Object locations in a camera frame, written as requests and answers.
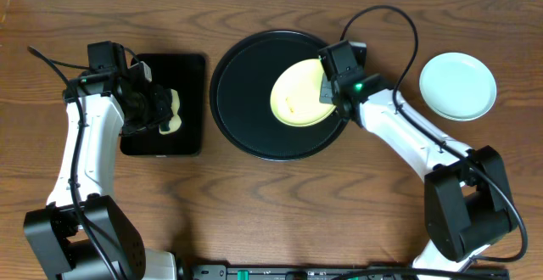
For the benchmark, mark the yellow plate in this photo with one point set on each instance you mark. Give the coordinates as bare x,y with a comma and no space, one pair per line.
295,96

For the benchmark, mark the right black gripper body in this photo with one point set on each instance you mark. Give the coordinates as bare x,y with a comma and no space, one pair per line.
334,93

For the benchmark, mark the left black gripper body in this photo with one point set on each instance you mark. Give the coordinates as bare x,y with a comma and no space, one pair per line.
160,107

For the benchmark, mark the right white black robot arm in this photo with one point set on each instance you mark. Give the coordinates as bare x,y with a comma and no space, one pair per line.
468,204

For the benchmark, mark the black rectangular tray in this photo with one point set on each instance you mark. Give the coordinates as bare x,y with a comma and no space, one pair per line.
184,73

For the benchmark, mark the round black serving tray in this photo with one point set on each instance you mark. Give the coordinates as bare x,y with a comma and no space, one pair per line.
240,91

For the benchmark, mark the green yellow sponge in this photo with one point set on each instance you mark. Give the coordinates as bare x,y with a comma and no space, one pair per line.
175,121

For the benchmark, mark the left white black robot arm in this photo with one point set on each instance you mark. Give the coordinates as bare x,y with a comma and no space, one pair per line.
82,233

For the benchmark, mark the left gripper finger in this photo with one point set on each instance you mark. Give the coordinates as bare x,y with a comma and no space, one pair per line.
141,74
163,112

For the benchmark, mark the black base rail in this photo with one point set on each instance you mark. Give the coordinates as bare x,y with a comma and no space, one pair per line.
222,272

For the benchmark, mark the light blue plate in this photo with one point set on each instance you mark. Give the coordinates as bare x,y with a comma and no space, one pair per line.
461,112
457,78

